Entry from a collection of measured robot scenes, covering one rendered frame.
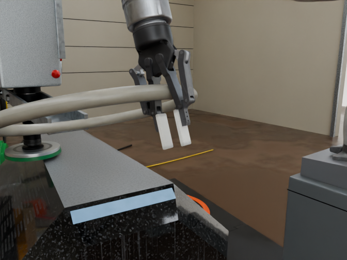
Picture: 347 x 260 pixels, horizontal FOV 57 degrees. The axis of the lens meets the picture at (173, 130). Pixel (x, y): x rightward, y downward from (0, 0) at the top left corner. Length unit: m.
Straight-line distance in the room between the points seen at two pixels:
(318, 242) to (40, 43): 1.31
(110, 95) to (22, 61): 0.79
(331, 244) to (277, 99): 5.22
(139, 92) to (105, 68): 6.34
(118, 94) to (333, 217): 1.02
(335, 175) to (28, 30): 1.26
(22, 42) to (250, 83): 5.89
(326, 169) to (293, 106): 4.94
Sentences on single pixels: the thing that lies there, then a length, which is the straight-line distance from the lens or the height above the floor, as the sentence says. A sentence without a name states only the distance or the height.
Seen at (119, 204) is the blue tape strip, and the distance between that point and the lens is 1.00.
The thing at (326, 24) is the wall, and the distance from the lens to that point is 6.01.
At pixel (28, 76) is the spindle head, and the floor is 1.21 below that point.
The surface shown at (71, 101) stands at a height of 1.21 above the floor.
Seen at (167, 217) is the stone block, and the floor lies 0.80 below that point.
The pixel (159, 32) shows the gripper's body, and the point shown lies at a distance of 0.62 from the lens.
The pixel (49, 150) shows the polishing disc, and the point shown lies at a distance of 1.39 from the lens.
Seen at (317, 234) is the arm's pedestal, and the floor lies 0.60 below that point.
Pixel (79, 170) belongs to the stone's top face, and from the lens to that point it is 1.25.
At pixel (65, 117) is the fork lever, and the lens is 1.17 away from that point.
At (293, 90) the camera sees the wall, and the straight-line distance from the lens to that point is 6.28.
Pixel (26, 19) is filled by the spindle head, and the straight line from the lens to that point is 1.33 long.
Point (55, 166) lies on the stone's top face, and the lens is 1.33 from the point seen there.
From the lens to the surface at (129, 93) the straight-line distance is 0.57.
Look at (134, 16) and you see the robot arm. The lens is 0.63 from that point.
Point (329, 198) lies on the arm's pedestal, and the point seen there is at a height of 0.76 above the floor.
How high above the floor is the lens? 1.28
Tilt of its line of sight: 13 degrees down
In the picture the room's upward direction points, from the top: straight up
